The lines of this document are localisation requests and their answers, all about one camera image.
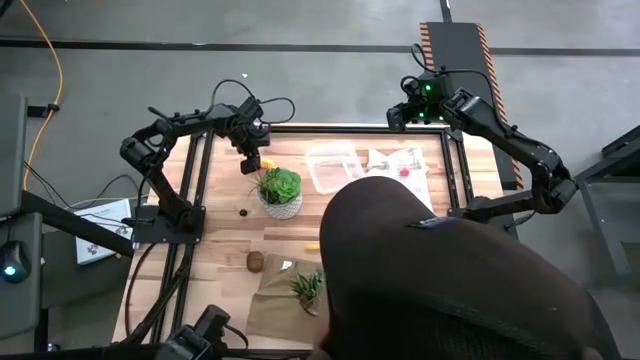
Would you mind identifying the white printed booklet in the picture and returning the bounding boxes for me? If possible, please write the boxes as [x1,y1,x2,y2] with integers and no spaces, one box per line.
[73,198,135,266]

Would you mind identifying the black diagonal beam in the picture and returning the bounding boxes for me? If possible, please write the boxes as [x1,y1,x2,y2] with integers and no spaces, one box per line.
[19,189,136,259]

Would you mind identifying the black floor bracket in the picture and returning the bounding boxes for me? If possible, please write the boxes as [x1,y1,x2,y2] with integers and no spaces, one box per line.
[25,102,61,119]

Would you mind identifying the succulent in white patterned pot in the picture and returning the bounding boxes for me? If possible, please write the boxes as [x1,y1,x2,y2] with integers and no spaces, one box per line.
[248,166,304,221]

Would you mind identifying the black side table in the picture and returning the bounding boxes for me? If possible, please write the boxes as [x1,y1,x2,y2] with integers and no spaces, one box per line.
[552,124,640,294]

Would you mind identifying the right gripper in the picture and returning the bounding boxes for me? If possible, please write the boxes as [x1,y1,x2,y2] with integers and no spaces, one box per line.
[385,95,430,134]

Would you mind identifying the black aluminium table frame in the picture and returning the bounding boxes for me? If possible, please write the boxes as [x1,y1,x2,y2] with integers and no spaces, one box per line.
[122,123,471,351]

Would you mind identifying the tan cloth napkin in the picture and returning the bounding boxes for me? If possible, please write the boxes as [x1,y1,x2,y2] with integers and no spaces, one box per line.
[245,253,331,346]

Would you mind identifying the black computer mouse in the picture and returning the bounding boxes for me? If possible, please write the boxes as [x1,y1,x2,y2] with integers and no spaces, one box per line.
[0,240,32,285]

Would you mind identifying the succulents in black pot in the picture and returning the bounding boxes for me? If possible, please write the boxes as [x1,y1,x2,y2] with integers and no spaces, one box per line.
[288,269,327,317]

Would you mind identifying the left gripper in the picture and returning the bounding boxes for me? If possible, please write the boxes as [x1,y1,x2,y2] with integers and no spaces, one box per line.
[233,119,273,176]

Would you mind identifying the brown toy kiwi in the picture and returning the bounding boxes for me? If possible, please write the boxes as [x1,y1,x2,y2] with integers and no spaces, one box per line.
[245,250,266,274]

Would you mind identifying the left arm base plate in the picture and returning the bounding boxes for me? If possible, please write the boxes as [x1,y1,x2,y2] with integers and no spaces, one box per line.
[132,204,207,246]

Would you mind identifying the black device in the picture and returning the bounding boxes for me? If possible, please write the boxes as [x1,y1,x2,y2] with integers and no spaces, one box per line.
[158,303,250,360]

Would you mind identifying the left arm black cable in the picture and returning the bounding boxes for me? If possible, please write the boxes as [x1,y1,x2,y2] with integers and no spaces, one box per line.
[209,78,296,126]

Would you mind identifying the clear plastic tupperware container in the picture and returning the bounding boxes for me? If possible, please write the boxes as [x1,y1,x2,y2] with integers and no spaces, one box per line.
[304,140,366,195]

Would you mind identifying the white checked dish towel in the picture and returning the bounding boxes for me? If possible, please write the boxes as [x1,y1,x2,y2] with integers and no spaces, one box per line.
[364,146,435,214]

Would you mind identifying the grey panel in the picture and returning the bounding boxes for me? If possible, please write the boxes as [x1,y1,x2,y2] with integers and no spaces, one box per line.
[0,93,28,217]

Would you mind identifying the yellow cable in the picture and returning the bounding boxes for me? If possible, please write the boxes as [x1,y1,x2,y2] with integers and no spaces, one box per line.
[18,0,65,179]

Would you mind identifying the grey desk surface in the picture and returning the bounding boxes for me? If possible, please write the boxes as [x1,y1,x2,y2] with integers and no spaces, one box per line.
[0,212,45,342]

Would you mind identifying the black mat with striped edges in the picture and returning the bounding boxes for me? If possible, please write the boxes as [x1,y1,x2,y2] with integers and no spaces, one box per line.
[418,21,525,191]

